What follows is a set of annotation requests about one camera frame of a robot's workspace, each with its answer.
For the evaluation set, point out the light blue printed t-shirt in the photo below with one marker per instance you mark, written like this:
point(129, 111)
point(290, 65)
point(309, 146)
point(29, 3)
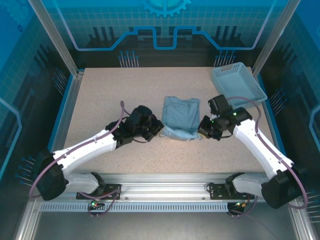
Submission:
point(180, 117)

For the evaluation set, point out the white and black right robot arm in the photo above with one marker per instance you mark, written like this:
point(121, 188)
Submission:
point(255, 145)

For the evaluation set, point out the teal perforated plastic basket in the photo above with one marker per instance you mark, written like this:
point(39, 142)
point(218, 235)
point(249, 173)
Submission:
point(237, 80)

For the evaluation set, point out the small circuit board with LEDs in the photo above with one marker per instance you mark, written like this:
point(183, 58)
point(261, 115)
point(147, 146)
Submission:
point(241, 205)
point(94, 204)

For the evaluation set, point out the grey metal lower shelf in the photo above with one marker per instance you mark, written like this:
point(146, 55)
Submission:
point(162, 227)

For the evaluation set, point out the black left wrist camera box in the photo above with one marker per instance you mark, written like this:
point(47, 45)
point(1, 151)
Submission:
point(138, 116)

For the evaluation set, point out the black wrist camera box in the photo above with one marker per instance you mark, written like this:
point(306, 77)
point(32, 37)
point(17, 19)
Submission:
point(138, 116)
point(220, 103)

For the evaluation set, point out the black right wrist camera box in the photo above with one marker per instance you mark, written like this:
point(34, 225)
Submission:
point(220, 103)

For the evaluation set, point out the aluminium frame cross rail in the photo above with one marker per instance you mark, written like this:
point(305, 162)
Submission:
point(162, 187)

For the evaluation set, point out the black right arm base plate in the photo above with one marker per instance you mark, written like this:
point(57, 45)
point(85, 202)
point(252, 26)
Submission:
point(217, 191)

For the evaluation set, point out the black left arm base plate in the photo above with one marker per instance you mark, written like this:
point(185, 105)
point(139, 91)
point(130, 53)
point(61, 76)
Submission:
point(112, 190)

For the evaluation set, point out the aluminium frame side rail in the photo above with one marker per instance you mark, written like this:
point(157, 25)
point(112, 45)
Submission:
point(67, 105)

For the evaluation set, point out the aluminium frame post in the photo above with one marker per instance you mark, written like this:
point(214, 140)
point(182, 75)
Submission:
point(60, 42)
point(274, 37)

